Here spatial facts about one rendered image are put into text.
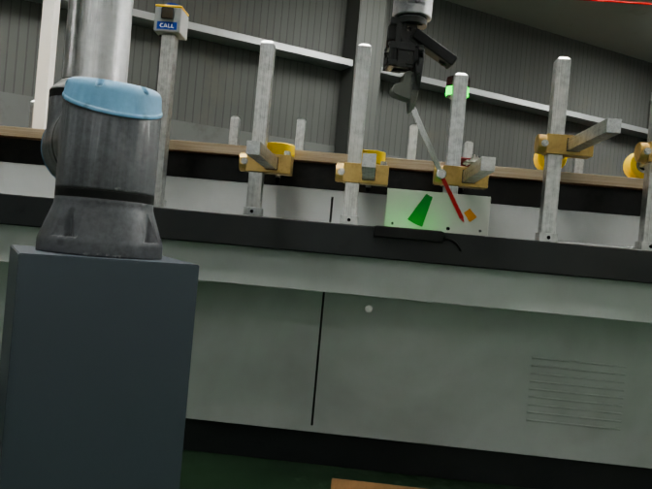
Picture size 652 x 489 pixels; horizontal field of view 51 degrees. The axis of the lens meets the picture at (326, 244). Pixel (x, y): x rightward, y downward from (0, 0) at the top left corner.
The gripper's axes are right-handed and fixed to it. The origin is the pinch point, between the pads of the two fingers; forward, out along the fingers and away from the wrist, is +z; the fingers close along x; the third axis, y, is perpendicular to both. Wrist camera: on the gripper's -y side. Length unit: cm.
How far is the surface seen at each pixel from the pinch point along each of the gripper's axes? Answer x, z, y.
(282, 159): -20.3, 12.4, 28.0
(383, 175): -16.1, 14.2, 2.4
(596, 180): -24, 9, -58
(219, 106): -477, -83, 78
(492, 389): -33, 70, -37
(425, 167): -31.7, 9.2, -11.9
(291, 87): -502, -113, 14
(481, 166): 14.2, 13.5, -12.9
